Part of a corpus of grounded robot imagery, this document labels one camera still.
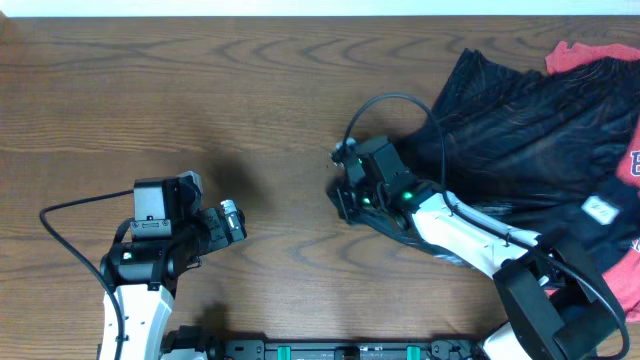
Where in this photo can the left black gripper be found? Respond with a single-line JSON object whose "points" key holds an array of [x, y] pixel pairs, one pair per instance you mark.
{"points": [[220, 237]]}

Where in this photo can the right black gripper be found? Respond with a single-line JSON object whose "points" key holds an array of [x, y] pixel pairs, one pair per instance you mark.
{"points": [[343, 193]]}

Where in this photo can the black orange-patterned jersey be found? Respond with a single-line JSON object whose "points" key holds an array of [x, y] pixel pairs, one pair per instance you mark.
{"points": [[537, 152]]}

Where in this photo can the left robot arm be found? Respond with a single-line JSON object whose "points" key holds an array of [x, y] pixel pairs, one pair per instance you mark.
{"points": [[142, 276]]}

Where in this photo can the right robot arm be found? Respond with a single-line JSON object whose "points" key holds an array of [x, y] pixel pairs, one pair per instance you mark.
{"points": [[557, 305]]}

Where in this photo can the red printed t-shirt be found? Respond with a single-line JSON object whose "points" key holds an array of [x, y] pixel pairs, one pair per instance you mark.
{"points": [[623, 277]]}

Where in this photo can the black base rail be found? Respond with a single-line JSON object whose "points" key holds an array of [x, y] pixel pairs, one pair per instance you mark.
{"points": [[330, 350]]}

